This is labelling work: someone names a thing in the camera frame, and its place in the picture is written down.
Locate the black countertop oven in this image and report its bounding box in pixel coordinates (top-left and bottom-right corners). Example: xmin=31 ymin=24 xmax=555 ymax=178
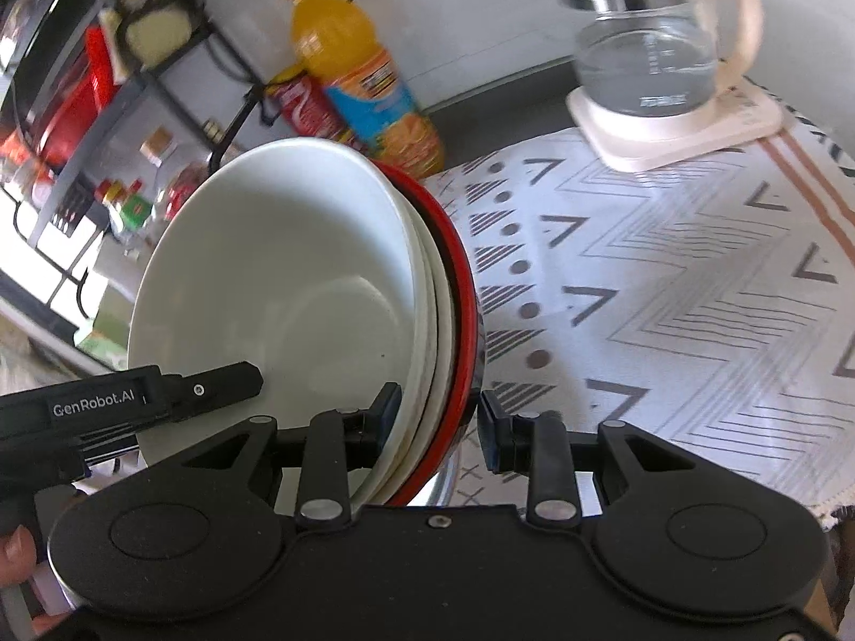
xmin=0 ymin=0 xmax=118 ymax=171

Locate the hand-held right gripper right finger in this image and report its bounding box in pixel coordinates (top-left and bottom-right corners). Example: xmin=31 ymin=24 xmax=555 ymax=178
xmin=478 ymin=389 xmax=699 ymax=528

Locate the off-white deep ceramic bowl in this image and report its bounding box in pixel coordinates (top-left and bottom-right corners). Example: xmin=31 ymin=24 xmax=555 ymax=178
xmin=127 ymin=137 xmax=429 ymax=505

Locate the orange juice bottle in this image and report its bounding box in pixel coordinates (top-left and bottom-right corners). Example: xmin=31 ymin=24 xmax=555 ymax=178
xmin=281 ymin=0 xmax=447 ymax=180

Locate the glass kettle with beige handle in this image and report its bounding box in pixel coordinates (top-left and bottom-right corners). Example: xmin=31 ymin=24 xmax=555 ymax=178
xmin=534 ymin=0 xmax=764 ymax=119

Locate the red rimmed bowl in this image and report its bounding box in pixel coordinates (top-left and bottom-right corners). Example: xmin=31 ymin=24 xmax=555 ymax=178
xmin=370 ymin=159 xmax=483 ymax=510

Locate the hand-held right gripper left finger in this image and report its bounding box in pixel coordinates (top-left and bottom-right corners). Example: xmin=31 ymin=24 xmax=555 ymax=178
xmin=180 ymin=382 xmax=403 ymax=528

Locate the plain white bowl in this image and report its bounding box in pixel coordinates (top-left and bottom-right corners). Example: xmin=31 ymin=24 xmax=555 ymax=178
xmin=384 ymin=170 xmax=458 ymax=507

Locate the black metal shelf rack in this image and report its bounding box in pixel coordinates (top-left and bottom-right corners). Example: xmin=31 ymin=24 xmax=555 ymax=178
xmin=0 ymin=0 xmax=271 ymax=322

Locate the clear bottle with beige cap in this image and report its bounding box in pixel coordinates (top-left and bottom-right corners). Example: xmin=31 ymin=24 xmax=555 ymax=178
xmin=137 ymin=127 xmax=180 ymax=215

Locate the red box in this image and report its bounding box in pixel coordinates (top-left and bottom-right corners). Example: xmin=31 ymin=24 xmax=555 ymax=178
xmin=83 ymin=23 xmax=136 ymax=114

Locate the beige kettle heating base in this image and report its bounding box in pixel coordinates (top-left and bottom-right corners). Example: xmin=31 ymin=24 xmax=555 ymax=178
xmin=566 ymin=73 xmax=785 ymax=173

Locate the green box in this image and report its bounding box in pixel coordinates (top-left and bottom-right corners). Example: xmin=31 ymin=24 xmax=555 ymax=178
xmin=75 ymin=300 xmax=133 ymax=370

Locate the red jar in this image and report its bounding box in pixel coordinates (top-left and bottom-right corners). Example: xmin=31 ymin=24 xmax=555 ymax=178
xmin=162 ymin=163 xmax=209 ymax=223

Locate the person's left hand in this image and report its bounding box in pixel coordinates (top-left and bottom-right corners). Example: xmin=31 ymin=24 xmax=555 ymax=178
xmin=0 ymin=524 xmax=39 ymax=579

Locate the grey patterned tablecloth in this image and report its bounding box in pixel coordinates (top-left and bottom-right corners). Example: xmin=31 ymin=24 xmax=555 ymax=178
xmin=421 ymin=83 xmax=855 ymax=530

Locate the red cola bottle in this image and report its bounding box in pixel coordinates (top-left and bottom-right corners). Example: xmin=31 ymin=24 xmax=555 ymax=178
xmin=266 ymin=73 xmax=367 ymax=149

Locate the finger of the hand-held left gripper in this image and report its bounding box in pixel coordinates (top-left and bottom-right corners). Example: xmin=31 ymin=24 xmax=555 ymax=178
xmin=158 ymin=361 xmax=264 ymax=423

